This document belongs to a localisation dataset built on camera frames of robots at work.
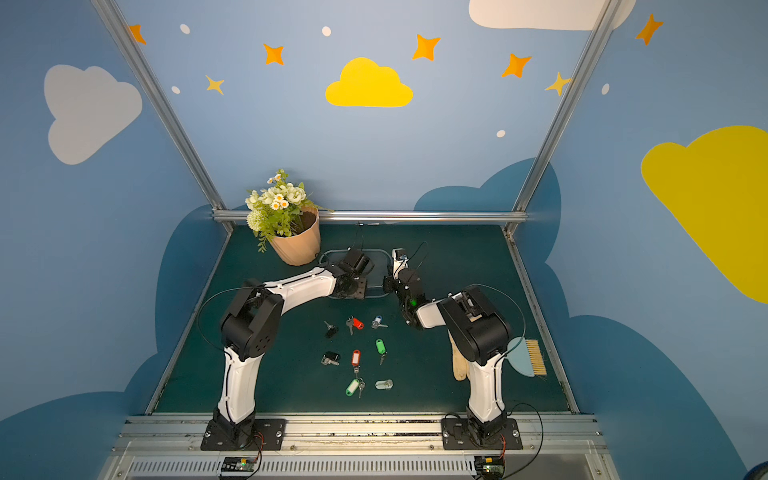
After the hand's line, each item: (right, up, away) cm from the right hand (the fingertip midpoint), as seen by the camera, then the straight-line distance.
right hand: (392, 263), depth 98 cm
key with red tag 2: (-11, -29, -12) cm, 33 cm away
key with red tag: (-13, -19, -3) cm, 24 cm away
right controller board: (+24, -50, -25) cm, 61 cm away
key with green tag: (-3, -26, -10) cm, 28 cm away
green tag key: (-10, -34, -15) cm, 39 cm away
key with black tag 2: (-19, -28, -11) cm, 36 cm away
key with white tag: (-2, -34, -16) cm, 37 cm away
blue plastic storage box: (-6, -5, +5) cm, 9 cm away
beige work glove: (+20, -30, -12) cm, 38 cm away
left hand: (-12, -7, +2) cm, 14 cm away
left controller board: (-38, -49, -27) cm, 67 cm away
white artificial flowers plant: (-32, +15, -18) cm, 40 cm away
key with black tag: (-19, -21, -6) cm, 29 cm away
